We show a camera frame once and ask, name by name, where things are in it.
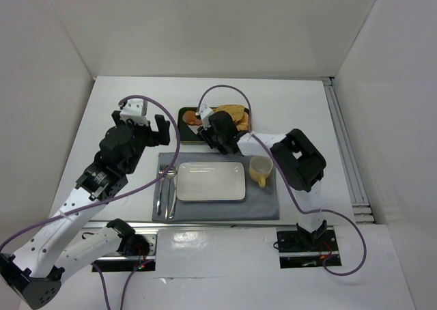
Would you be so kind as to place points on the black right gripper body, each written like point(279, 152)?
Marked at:
point(207, 134)

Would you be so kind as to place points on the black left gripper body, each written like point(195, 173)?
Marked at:
point(147, 131)

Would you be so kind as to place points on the small brown bread roll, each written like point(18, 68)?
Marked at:
point(190, 118)

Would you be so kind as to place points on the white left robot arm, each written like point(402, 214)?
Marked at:
point(37, 270)

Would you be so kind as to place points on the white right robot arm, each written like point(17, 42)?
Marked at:
point(295, 158)

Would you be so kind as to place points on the sliced bread round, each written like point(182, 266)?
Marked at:
point(236, 111)

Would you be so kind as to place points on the dark green serving tray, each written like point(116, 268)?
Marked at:
point(187, 134)

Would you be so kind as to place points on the steel fork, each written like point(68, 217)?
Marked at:
point(158, 202)

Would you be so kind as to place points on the white rectangular plate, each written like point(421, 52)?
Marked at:
point(211, 182)

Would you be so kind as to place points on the steel spoon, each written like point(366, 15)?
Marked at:
point(172, 194)

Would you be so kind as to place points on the steel knife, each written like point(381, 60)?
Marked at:
point(167, 195)

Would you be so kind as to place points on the pale yellow mug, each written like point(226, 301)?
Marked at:
point(260, 168)

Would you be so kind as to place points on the grey cloth placemat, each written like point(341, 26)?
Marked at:
point(259, 204)

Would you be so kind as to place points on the sugared ring pastry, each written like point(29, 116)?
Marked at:
point(243, 124)

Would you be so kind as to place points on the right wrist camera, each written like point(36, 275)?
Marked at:
point(204, 112)

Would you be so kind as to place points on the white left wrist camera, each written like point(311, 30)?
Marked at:
point(135, 111)

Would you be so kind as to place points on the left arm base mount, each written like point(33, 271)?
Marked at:
point(132, 252)

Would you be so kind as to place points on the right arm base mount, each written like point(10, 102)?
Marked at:
point(294, 254)

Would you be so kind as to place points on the aluminium rail frame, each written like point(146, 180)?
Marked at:
point(360, 204)

